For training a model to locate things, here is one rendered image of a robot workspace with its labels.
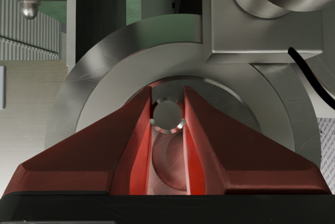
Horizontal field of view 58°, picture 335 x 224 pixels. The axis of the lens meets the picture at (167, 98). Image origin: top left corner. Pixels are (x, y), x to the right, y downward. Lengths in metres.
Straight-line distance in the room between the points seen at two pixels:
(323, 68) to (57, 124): 0.15
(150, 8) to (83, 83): 0.37
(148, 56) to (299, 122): 0.09
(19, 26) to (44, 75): 3.19
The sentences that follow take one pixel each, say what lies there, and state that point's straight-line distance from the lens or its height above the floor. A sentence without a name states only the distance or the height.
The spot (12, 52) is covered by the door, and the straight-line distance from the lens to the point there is 3.58.
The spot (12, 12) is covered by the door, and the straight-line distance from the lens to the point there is 3.68.
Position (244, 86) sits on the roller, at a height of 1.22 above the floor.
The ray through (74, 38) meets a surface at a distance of 0.18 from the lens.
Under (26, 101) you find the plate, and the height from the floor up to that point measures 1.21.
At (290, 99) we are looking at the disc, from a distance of 0.18.
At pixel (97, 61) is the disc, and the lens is 0.17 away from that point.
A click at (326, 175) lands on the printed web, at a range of 0.40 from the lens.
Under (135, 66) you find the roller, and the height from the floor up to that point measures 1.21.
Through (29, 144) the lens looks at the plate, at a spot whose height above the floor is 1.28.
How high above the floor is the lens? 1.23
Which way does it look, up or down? 3 degrees down
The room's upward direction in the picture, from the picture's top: 179 degrees clockwise
